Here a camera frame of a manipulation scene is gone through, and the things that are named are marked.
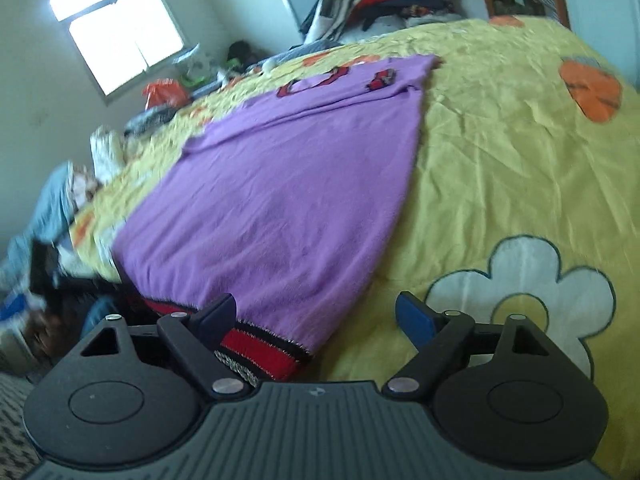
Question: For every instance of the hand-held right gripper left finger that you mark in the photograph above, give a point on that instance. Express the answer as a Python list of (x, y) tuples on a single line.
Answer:
[(216, 320)]

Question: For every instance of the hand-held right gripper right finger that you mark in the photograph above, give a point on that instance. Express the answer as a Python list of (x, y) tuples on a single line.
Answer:
[(417, 322)]

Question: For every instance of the purple sweater with red collar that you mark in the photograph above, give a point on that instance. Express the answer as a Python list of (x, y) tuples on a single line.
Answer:
[(280, 200)]

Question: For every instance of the blue denim clothes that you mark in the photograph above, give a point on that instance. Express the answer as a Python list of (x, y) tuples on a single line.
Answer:
[(47, 200)]

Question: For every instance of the striped dark clothes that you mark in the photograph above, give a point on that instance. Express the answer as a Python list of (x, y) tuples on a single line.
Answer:
[(150, 119)]

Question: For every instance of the white cloth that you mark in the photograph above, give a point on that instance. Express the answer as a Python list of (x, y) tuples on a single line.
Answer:
[(107, 155)]

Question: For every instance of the yellow floral bed sheet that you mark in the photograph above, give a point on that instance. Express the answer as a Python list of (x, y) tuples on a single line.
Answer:
[(500, 170)]

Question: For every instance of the orange plastic bag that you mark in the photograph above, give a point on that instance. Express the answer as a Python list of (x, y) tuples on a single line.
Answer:
[(165, 94)]

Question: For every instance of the window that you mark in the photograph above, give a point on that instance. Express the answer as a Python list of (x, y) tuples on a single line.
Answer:
[(117, 35)]

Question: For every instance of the floral pillow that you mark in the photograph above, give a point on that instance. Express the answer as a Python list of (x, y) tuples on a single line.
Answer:
[(200, 72)]

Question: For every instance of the small white sock ball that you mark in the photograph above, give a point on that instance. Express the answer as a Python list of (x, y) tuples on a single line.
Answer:
[(269, 64)]

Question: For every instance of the dark bag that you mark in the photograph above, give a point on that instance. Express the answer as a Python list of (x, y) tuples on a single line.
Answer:
[(241, 50)]

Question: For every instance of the white framed board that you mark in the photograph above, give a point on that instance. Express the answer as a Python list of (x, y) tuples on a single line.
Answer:
[(300, 5)]

